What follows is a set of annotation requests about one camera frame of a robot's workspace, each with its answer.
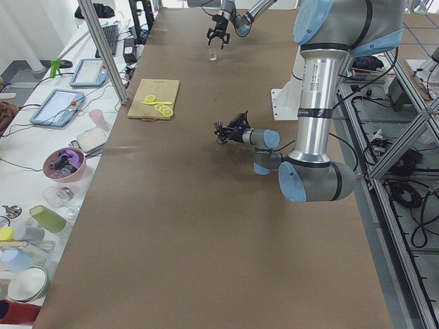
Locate far blue teach pendant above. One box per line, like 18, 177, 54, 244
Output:
69, 58, 108, 88

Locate pink plastic cup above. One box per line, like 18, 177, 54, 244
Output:
89, 109, 106, 127

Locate pink bowl with items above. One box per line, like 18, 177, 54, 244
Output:
43, 147, 86, 183

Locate blue teach pendant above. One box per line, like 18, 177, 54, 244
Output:
29, 89, 85, 127
69, 58, 108, 88

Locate clear wine glass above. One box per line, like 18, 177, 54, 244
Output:
43, 186, 80, 221

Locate green handled reacher tool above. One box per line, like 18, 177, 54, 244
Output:
49, 58, 62, 78

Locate near blue teach pendant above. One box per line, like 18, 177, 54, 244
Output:
29, 89, 85, 127

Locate aluminium frame post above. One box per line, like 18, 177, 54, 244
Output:
78, 0, 128, 105

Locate white kitchen scale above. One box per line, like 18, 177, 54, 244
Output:
76, 127, 108, 154

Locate clear glass measuring cup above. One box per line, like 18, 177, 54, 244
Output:
209, 49, 217, 62

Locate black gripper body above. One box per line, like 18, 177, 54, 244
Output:
227, 112, 249, 143
211, 14, 228, 38

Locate lemon slice on board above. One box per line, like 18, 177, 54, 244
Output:
144, 95, 156, 103

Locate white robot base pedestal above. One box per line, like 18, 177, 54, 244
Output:
271, 41, 305, 121

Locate green plastic cup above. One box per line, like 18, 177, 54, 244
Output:
29, 205, 67, 234

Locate white bowl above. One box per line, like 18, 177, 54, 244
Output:
8, 266, 49, 302

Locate black computer mouse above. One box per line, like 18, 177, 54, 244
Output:
60, 60, 73, 69

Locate yellow plastic knife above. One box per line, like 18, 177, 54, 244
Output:
142, 101, 174, 106

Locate black keyboard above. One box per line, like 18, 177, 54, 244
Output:
102, 24, 119, 56

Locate black power adapter box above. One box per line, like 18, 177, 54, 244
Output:
123, 38, 137, 63

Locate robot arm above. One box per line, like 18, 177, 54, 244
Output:
206, 0, 277, 49
215, 1, 405, 202

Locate blue plastic cup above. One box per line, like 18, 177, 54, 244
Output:
1, 249, 34, 273

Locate grey plastic cup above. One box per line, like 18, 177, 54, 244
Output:
13, 226, 45, 245

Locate steel jigger shaker cup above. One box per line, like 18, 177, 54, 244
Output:
214, 120, 224, 144

